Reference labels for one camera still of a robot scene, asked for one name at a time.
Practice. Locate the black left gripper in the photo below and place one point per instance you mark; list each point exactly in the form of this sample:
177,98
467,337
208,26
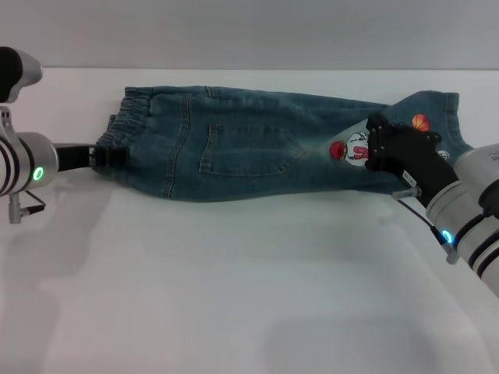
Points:
74,157

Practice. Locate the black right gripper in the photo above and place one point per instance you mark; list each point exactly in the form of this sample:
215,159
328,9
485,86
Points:
413,156

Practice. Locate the blue denim shorts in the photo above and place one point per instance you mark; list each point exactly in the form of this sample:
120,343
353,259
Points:
253,136

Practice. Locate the right robot arm silver white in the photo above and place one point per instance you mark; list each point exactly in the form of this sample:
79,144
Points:
468,202

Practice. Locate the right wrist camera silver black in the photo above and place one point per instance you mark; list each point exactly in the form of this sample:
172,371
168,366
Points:
490,200

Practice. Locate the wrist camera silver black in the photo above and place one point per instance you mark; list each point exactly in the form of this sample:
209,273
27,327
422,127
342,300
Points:
11,70
490,200

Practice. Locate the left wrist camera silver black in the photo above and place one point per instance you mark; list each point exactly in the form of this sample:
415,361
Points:
11,70

